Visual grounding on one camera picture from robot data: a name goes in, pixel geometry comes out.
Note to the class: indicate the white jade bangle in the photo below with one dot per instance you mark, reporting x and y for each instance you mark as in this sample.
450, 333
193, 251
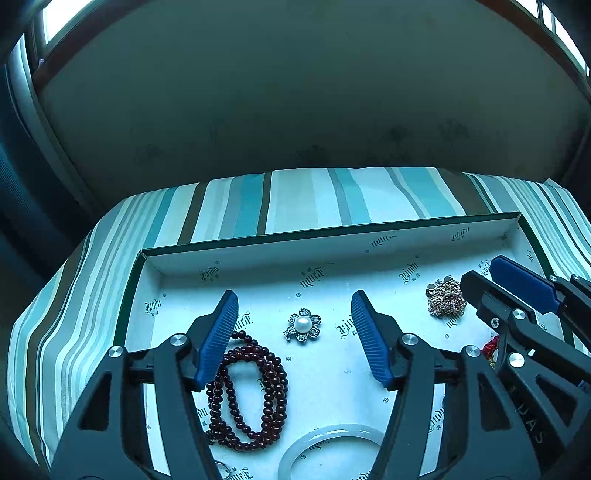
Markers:
295, 452

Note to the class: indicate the white shallow box tray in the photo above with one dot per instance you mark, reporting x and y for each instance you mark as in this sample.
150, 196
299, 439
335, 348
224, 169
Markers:
323, 277

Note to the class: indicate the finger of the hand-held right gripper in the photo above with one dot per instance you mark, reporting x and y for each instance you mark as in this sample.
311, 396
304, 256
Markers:
485, 295
526, 281

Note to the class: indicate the striped teal cloth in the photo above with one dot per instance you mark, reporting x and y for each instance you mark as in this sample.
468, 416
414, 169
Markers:
300, 198

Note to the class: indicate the silver rhinestone brooch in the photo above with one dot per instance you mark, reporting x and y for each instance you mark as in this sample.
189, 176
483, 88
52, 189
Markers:
302, 324

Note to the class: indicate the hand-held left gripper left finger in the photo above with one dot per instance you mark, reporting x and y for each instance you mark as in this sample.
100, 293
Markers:
214, 341

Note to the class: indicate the window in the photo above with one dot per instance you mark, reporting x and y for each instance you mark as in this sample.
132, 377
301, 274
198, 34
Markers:
563, 37
55, 18

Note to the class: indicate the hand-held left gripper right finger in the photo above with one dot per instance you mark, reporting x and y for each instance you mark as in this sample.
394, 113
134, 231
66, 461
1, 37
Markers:
371, 341

